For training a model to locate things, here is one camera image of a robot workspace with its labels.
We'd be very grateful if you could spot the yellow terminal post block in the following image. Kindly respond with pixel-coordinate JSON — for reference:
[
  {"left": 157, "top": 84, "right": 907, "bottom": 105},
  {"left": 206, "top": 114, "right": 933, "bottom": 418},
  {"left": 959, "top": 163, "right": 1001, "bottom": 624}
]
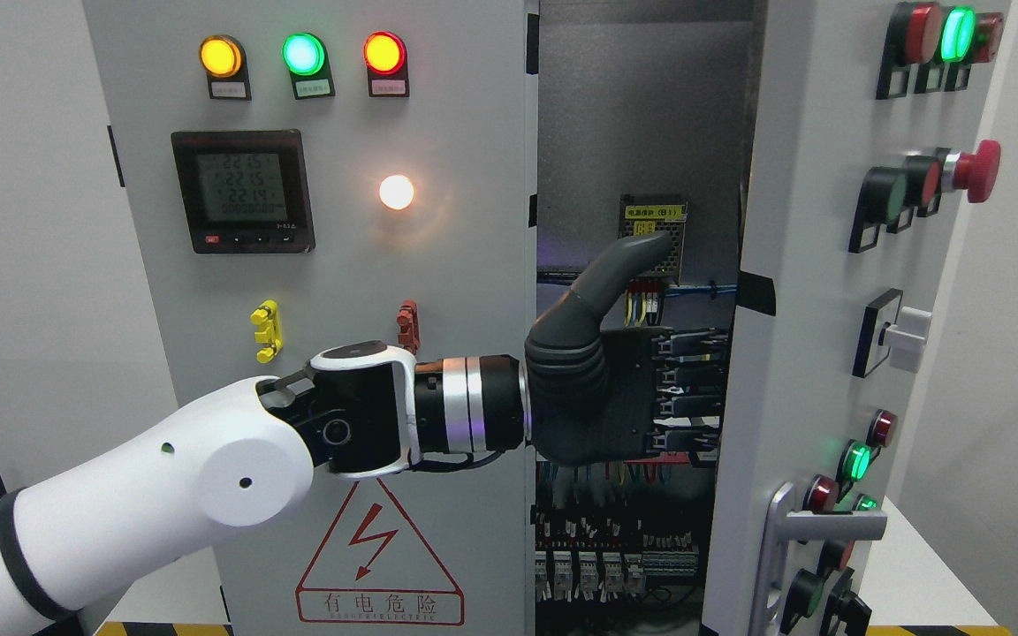
[{"left": 249, "top": 299, "right": 284, "bottom": 365}]

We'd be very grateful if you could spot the red indicator lamp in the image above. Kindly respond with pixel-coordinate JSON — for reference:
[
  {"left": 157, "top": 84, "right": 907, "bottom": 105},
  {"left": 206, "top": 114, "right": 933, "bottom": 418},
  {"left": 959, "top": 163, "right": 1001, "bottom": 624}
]
[{"left": 362, "top": 31, "right": 407, "bottom": 76}]

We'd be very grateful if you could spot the white glowing indicator lamp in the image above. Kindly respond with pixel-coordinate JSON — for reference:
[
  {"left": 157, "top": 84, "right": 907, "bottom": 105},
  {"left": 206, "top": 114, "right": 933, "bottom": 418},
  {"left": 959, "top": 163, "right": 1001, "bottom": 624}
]
[{"left": 378, "top": 174, "right": 416, "bottom": 212}]

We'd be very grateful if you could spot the red terminal post block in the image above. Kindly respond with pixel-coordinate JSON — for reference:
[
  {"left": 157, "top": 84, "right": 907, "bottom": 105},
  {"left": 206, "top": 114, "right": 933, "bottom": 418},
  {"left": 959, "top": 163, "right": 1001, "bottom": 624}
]
[{"left": 396, "top": 299, "right": 421, "bottom": 354}]

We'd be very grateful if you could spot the red emergency stop button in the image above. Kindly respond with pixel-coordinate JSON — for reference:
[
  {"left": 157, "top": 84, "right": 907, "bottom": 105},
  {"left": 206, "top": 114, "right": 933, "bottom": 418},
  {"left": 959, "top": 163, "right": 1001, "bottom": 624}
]
[{"left": 936, "top": 140, "right": 1002, "bottom": 204}]

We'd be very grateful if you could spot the black digital power meter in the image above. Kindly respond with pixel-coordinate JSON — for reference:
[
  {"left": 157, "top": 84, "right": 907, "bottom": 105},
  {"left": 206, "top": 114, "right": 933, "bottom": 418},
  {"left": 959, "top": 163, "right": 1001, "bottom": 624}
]
[{"left": 171, "top": 129, "right": 315, "bottom": 254}]

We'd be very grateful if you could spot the grey cabinet door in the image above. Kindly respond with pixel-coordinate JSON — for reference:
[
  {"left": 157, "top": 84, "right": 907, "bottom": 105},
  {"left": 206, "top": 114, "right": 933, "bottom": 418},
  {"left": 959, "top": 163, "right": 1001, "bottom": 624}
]
[
  {"left": 702, "top": 1, "right": 1010, "bottom": 635},
  {"left": 84, "top": 1, "right": 538, "bottom": 635}
]

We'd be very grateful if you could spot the yellow indicator lamp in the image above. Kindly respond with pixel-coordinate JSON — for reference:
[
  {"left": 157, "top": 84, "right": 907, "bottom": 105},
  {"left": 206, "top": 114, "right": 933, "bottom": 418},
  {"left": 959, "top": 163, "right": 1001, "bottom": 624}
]
[{"left": 199, "top": 34, "right": 244, "bottom": 80}]

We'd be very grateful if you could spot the silver door handle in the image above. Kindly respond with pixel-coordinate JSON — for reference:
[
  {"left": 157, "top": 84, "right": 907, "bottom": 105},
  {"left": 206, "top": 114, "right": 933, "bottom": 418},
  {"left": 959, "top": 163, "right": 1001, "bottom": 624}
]
[{"left": 747, "top": 481, "right": 887, "bottom": 635}]

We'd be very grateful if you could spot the white right door selector switch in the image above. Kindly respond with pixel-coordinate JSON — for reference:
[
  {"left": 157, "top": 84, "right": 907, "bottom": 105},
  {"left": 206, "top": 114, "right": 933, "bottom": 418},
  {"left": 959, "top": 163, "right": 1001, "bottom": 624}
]
[{"left": 851, "top": 287, "right": 934, "bottom": 378}]

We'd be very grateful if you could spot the lower relay terminal row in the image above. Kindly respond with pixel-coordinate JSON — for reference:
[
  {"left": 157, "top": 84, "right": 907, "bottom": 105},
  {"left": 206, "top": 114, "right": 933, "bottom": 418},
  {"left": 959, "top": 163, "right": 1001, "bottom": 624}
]
[{"left": 530, "top": 504, "right": 703, "bottom": 605}]

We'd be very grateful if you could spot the green indicator lamp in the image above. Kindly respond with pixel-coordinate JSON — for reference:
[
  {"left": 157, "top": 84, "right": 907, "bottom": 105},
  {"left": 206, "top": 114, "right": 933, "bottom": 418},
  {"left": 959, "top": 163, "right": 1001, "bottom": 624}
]
[{"left": 280, "top": 32, "right": 327, "bottom": 77}]

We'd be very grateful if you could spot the metal mesh power supply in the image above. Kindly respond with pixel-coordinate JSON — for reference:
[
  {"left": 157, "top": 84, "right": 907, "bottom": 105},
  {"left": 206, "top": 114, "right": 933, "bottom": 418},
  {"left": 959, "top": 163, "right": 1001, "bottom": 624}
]
[{"left": 619, "top": 193, "right": 689, "bottom": 282}]

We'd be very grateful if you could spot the dark grey robot hand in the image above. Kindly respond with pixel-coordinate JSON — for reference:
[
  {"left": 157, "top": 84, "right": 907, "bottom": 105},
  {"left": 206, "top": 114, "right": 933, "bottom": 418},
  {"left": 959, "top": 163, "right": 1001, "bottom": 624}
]
[{"left": 524, "top": 232, "right": 730, "bottom": 467}]

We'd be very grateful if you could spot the red electric hazard warning sticker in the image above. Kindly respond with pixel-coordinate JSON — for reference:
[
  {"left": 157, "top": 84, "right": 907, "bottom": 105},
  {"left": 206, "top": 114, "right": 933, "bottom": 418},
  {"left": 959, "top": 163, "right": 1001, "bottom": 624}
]
[{"left": 295, "top": 479, "right": 466, "bottom": 627}]

